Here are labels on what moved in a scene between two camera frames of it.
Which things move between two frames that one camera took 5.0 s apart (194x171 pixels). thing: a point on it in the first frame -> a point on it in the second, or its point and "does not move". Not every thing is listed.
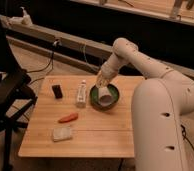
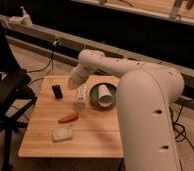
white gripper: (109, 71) -> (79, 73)
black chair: (10, 91) does not move
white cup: (105, 97) does not move
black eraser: (57, 91) does not move
